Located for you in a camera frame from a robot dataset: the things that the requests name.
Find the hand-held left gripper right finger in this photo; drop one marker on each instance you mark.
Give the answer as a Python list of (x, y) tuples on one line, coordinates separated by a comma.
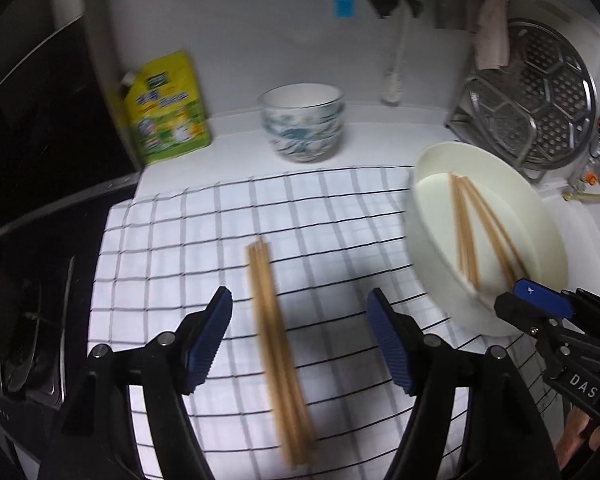
[(390, 345)]

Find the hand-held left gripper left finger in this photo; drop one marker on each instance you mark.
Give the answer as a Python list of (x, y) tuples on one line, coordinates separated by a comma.
[(205, 345)]

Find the pile of wooden chopsticks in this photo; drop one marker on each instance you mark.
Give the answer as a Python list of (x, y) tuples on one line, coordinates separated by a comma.
[(275, 360)]

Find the group of wooden chopsticks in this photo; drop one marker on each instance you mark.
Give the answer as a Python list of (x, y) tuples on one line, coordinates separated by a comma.
[(487, 230)]

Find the white basin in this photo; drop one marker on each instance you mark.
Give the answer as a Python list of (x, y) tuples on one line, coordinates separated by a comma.
[(430, 240)]

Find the person's right hand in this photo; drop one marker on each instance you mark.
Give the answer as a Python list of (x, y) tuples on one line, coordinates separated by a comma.
[(580, 435)]

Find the white black checkered cloth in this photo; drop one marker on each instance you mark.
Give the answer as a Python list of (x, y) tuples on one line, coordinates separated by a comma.
[(180, 260)]

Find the black gas stove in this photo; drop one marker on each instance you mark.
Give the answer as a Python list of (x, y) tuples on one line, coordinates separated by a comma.
[(25, 340)]

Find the steel steamer tray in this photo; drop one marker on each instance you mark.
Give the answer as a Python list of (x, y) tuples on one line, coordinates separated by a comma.
[(490, 120)]

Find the blue patterned ceramic bowl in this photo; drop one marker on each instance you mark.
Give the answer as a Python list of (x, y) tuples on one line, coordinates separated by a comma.
[(300, 105), (302, 152), (302, 136)]

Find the round perforated steamer plate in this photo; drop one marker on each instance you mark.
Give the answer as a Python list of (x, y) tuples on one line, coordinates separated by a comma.
[(555, 85)]

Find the yellow green seasoning pouch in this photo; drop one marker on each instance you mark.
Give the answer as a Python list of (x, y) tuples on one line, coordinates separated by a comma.
[(167, 110)]

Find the white dish brush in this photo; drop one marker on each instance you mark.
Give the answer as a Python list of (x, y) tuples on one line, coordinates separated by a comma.
[(392, 87)]

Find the pink hanging cloth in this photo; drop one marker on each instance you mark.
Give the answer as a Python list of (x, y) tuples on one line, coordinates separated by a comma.
[(492, 35)]

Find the black range hood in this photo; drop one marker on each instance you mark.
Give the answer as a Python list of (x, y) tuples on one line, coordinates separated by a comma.
[(45, 110)]

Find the steel cleaver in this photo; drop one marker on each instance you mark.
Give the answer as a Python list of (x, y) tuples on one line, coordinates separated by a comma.
[(452, 7)]

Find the blue silicone spatula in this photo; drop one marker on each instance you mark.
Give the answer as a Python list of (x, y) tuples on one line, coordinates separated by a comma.
[(344, 6)]

